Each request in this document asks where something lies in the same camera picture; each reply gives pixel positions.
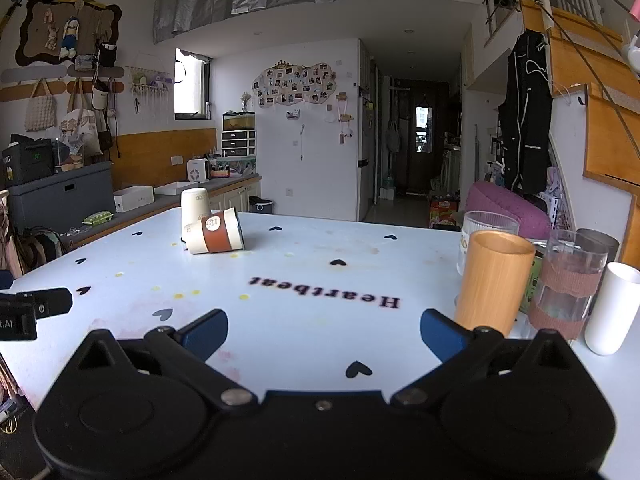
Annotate window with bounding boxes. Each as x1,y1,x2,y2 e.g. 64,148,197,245
173,48,211,121

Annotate green patterned can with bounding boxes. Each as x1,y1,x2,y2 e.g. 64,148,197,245
519,242,550,315

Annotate cream counter cabinet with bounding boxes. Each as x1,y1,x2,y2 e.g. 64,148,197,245
150,174,262,214

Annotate black and white shoulder bag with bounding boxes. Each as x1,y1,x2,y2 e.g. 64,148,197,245
92,42,119,112

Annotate white plastic cup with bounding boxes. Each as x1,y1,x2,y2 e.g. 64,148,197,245
584,262,640,357

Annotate black case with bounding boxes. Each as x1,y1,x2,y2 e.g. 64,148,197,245
1,138,56,187

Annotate black hanging jacket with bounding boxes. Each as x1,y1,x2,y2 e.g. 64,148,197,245
497,29,554,196

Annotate white macrame wall hanging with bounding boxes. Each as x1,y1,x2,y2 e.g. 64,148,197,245
124,64,174,112

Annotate white small appliance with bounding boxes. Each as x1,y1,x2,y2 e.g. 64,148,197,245
186,158,211,184

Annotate grey storage box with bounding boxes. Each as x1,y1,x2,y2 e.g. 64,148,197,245
7,161,117,232

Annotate white cardboard box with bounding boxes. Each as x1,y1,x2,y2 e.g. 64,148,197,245
113,186,155,213

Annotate plain white paper cup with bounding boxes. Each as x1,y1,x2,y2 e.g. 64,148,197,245
180,188,210,242

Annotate glass with brown sleeve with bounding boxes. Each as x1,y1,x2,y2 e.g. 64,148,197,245
528,229,609,339

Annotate grey cup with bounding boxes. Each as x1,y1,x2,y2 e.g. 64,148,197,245
575,228,621,267

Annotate red printed box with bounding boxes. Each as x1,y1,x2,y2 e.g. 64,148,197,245
429,199,462,229

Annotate printed canvas tote bag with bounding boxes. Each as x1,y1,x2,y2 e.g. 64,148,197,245
59,79,104,157

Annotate brown wall board with dolls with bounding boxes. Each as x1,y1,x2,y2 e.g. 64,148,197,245
14,0,123,68

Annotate cream knitted bag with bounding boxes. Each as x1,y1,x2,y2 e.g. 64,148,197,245
24,78,59,133

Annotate paper cup with brown sleeve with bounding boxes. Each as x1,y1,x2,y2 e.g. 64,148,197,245
185,207,246,255

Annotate white flat tray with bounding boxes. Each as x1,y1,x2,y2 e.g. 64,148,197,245
154,180,194,196

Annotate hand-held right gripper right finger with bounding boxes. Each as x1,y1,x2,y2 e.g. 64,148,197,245
390,309,592,407

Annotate bamboo cup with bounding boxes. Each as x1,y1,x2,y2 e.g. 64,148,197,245
454,230,537,337

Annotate small drawer unit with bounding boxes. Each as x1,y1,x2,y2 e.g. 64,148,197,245
220,130,257,159

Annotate glass fish tank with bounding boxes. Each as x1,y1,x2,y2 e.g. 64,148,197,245
222,111,257,132

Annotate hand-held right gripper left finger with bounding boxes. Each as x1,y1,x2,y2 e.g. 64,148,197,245
75,309,256,407

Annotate ribbed clear glass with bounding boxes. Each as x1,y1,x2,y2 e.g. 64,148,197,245
457,211,521,277

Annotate purple beanbag seat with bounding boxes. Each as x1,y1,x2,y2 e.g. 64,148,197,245
465,180,554,242

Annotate dark entrance door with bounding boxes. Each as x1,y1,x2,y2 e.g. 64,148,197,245
406,79,451,195

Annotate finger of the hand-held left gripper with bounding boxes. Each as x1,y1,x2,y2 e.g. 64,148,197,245
29,287,74,320

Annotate cloud-shaped photo board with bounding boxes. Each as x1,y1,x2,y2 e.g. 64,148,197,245
252,61,337,107

